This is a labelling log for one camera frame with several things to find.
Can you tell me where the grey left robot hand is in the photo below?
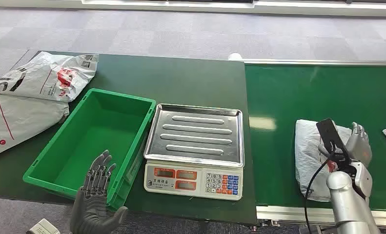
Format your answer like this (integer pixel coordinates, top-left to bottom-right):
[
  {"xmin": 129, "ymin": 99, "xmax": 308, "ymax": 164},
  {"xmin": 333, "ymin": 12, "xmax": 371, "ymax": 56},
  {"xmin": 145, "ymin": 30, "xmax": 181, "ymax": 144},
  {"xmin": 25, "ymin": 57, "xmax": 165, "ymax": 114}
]
[{"xmin": 70, "ymin": 149, "xmax": 129, "ymax": 234}]

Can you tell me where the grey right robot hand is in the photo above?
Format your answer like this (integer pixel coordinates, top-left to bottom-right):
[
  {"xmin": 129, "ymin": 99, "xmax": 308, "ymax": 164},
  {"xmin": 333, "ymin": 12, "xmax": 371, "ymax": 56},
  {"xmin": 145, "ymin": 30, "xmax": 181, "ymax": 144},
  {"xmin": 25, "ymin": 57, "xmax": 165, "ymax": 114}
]
[{"xmin": 345, "ymin": 122, "xmax": 373, "ymax": 169}]

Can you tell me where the green conveyor belt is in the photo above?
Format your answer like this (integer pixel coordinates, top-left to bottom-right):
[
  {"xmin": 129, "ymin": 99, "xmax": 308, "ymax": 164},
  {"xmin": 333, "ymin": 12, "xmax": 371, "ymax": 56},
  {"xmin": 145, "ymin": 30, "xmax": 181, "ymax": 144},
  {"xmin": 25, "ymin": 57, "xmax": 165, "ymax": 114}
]
[{"xmin": 243, "ymin": 58, "xmax": 386, "ymax": 227}]

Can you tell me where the large white mailer package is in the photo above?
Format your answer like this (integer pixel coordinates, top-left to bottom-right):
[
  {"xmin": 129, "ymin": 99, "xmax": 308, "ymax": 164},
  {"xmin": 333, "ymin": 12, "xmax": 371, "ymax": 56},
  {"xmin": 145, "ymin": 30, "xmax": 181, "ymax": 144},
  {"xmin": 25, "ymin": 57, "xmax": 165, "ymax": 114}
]
[{"xmin": 0, "ymin": 94, "xmax": 70, "ymax": 161}]

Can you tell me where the white mailer package black print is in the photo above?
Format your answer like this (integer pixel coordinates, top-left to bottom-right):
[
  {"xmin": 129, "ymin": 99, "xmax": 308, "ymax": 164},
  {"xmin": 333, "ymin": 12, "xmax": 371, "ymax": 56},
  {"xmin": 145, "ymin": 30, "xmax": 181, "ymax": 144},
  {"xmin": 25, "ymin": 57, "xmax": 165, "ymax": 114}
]
[{"xmin": 0, "ymin": 51, "xmax": 100, "ymax": 103}]

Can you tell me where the green plastic bin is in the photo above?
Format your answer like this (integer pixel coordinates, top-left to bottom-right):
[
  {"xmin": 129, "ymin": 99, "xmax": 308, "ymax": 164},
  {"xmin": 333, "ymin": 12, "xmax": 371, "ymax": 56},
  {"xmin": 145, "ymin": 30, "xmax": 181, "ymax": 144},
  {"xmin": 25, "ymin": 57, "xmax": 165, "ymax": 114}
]
[{"xmin": 22, "ymin": 88, "xmax": 157, "ymax": 211}]

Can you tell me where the electronic scale steel tray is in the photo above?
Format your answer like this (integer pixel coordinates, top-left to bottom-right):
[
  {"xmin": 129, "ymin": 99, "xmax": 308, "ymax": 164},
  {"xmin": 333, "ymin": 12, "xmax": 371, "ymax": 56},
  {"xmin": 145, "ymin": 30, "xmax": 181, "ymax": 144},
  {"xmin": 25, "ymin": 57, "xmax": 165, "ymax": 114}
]
[{"xmin": 143, "ymin": 103, "xmax": 245, "ymax": 201}]

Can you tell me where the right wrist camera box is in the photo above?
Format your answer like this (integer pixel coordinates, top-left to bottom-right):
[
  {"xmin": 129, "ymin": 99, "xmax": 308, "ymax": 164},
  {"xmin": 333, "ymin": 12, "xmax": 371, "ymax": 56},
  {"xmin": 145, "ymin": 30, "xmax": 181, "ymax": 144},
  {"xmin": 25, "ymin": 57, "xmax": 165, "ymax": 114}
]
[{"xmin": 316, "ymin": 118, "xmax": 353, "ymax": 164}]

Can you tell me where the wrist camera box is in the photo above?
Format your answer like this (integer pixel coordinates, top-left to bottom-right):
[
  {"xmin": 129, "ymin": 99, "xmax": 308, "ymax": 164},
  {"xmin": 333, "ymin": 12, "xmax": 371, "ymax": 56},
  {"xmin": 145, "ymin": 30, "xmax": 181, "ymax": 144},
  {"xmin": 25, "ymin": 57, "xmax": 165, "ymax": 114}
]
[
  {"xmin": 316, "ymin": 118, "xmax": 353, "ymax": 164},
  {"xmin": 26, "ymin": 218, "xmax": 61, "ymax": 234}
]

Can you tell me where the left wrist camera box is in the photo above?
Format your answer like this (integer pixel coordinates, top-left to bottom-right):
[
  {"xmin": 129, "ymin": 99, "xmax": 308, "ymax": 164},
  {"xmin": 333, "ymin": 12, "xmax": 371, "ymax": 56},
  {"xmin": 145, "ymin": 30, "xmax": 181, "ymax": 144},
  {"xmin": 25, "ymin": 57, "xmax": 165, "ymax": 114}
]
[{"xmin": 26, "ymin": 218, "xmax": 61, "ymax": 234}]

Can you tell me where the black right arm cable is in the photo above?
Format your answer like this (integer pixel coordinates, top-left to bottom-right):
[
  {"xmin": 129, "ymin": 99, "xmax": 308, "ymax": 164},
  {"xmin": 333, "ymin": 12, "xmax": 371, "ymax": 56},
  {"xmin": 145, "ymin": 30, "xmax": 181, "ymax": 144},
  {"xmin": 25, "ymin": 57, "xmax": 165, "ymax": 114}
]
[{"xmin": 304, "ymin": 150, "xmax": 337, "ymax": 234}]

